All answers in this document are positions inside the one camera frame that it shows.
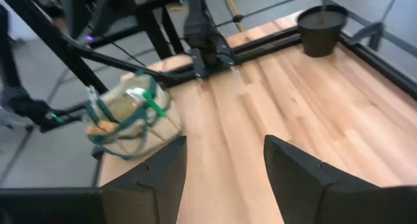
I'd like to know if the green plant black pot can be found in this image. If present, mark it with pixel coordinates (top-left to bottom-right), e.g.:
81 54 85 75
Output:
296 0 350 59

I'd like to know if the black aluminium table frame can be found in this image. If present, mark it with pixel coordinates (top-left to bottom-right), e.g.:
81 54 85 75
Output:
0 0 417 133

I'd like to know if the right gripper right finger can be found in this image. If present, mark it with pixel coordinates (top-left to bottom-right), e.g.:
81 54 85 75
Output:
264 134 381 224

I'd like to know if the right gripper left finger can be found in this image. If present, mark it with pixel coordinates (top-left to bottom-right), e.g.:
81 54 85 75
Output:
102 135 189 224

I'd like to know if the beige green gardening bag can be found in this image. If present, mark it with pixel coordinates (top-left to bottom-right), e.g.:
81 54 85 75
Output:
81 69 182 160

